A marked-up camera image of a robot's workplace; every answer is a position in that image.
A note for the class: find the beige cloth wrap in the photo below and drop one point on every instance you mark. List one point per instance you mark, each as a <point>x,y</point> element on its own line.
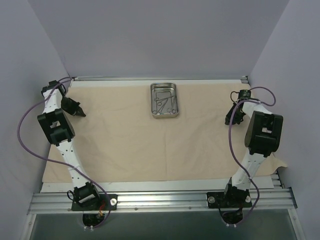
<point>120,141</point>

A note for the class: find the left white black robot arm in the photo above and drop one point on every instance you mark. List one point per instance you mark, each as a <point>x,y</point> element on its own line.
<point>60,133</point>

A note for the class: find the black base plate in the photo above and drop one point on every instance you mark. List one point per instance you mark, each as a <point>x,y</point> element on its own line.
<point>105,202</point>
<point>225,200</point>

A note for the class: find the aluminium front rail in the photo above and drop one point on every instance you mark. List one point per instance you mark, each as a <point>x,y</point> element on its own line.
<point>159,202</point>

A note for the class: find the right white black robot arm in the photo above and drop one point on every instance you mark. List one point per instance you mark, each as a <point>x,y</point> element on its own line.
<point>262,138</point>

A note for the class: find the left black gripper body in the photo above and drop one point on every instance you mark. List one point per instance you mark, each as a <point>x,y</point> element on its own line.
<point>75,109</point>

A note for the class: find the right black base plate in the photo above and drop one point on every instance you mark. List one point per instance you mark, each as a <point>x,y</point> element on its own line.
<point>225,200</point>

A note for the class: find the steel instrument tray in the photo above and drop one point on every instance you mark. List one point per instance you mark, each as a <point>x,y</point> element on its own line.
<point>165,88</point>

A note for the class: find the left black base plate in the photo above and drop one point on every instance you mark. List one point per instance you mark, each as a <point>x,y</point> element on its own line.
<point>105,202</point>

